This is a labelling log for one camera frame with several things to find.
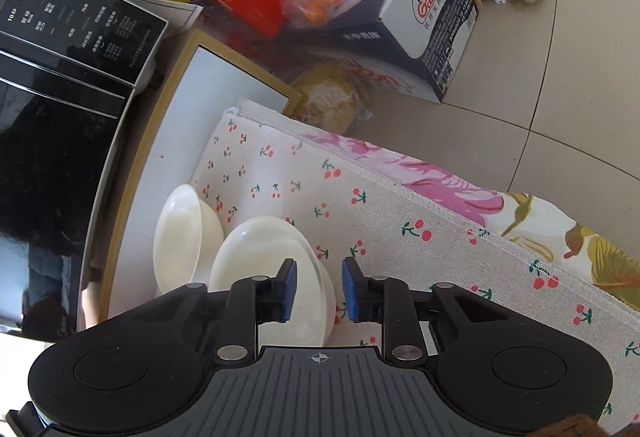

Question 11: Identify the bread in plastic wrap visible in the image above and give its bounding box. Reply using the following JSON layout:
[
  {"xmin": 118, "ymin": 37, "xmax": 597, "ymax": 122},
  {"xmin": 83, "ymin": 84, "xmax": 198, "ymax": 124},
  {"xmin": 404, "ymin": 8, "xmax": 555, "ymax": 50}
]
[{"xmin": 291, "ymin": 62, "xmax": 372, "ymax": 134}]

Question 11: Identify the dark blue Ganten box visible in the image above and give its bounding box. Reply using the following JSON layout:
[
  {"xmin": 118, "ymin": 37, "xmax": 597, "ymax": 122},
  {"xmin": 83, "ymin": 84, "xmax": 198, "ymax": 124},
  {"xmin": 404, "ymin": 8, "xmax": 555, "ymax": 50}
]
[{"xmin": 278, "ymin": 0, "xmax": 477, "ymax": 102}]

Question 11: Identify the white cabinet gold trim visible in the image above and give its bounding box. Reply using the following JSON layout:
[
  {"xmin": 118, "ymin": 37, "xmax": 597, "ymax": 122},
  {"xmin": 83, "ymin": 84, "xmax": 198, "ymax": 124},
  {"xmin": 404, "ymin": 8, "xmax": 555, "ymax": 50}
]
[{"xmin": 92, "ymin": 27, "xmax": 300, "ymax": 322}]

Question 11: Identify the cream bowl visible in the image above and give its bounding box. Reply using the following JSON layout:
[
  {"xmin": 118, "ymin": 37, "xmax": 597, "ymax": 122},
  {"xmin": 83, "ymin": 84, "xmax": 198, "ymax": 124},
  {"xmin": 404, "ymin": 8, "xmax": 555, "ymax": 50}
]
[{"xmin": 207, "ymin": 214, "xmax": 338, "ymax": 349}]

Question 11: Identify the black Midea microwave oven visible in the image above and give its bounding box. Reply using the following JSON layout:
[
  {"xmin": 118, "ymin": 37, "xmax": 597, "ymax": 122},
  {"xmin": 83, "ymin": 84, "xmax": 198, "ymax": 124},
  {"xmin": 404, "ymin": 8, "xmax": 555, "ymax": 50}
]
[{"xmin": 1, "ymin": 0, "xmax": 167, "ymax": 342}]

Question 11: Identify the small white bowl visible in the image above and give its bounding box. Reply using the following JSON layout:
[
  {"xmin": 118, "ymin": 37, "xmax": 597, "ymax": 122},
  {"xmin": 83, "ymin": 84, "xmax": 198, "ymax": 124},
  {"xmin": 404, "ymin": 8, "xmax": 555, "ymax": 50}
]
[{"xmin": 152, "ymin": 184, "xmax": 224, "ymax": 294}]

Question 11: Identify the cherry print tablecloth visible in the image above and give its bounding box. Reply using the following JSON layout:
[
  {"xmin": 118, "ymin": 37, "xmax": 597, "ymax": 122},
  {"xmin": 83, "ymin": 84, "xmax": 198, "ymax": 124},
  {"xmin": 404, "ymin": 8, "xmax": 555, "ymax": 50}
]
[{"xmin": 192, "ymin": 108, "xmax": 639, "ymax": 432}]

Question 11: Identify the pink floral cloth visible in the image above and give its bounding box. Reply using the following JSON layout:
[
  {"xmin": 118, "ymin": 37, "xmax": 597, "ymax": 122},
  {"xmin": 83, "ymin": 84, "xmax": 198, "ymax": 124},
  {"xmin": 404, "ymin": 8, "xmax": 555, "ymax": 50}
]
[{"xmin": 234, "ymin": 96, "xmax": 640, "ymax": 313}]

